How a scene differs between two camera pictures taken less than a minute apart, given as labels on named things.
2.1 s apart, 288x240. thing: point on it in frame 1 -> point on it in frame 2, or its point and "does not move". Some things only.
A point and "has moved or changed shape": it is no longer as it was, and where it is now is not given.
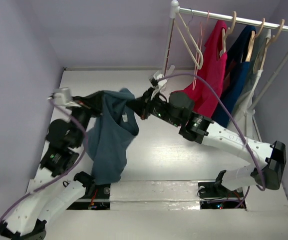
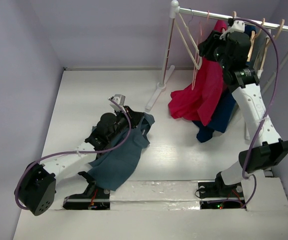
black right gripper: [145, 100] -> [206, 45]
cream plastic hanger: [198, 66] does not move
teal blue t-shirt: [110, 139] has moved or changed shape
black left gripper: [93, 103] -> [135, 116]
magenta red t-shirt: [212, 70] does not move
